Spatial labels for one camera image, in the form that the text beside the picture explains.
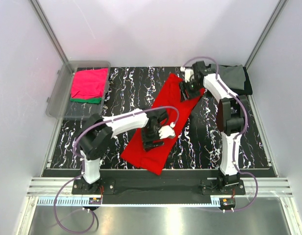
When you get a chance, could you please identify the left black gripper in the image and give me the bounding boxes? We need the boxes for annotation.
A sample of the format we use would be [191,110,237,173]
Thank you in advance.
[141,125,164,152]

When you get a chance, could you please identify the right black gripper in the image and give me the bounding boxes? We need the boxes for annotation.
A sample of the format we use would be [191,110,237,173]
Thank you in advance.
[178,79,202,103]

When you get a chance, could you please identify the red t shirt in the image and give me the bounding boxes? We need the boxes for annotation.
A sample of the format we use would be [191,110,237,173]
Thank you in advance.
[120,72,205,176]

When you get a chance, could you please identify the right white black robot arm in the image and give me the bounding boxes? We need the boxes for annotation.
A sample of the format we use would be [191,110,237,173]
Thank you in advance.
[179,61,248,194]

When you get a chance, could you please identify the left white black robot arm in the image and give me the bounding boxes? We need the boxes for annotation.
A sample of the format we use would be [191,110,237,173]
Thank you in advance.
[72,108,176,194]

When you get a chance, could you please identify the grey folded t shirt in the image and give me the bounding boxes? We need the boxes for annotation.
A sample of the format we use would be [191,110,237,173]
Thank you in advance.
[218,65,246,90]

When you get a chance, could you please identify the black folded t shirt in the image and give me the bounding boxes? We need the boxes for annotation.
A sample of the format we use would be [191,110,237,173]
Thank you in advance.
[230,67,252,95]

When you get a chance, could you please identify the green t shirt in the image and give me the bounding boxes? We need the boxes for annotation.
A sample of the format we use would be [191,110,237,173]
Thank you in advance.
[70,97,102,104]

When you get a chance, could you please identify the pink t shirt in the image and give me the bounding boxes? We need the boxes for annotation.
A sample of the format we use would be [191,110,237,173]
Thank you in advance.
[71,68,108,99]

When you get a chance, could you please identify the clear plastic bin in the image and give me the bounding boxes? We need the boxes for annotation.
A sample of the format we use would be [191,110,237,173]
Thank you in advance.
[46,61,111,120]

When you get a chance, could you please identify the left orange connector box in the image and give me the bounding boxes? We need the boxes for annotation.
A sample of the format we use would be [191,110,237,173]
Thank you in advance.
[89,197,102,205]

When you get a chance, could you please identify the orange connector box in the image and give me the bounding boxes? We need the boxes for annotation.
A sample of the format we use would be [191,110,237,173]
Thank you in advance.
[221,198,236,206]
[89,197,102,205]

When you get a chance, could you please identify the right orange connector box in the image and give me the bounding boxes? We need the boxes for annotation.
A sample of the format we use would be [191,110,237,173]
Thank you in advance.
[221,198,236,206]

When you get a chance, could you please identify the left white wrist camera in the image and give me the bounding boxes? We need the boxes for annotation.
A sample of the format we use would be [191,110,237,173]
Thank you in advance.
[158,122,176,140]

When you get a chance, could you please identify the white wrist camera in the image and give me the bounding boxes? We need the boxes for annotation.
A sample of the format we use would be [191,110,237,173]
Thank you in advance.
[158,122,176,140]
[180,67,194,83]

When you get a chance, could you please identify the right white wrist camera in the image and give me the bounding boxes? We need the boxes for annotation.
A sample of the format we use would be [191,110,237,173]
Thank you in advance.
[180,67,194,83]

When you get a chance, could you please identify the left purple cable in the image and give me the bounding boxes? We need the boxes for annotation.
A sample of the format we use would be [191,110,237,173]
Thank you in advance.
[53,105,179,233]

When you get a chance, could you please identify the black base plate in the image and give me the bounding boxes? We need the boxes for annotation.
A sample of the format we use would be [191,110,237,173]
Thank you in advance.
[72,178,246,196]

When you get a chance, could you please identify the aluminium frame rail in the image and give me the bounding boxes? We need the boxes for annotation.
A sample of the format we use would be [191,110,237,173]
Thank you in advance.
[27,177,293,197]

